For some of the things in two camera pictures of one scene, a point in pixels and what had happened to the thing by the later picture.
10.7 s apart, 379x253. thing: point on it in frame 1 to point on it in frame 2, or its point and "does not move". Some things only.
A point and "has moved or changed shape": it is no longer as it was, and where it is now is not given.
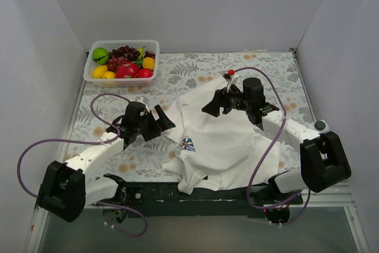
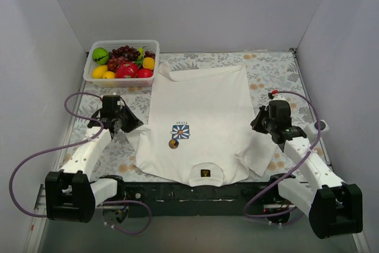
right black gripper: (224, 102) to (259, 121)
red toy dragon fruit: (127, 70) does not move
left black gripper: (154, 124) to (130, 119)
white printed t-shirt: (217, 154) has moved or changed shape
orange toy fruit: (148, 63) does not move
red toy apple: (144, 73) does not move
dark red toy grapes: (125, 54) does not move
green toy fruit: (100, 55) does not move
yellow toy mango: (108, 74) does not move
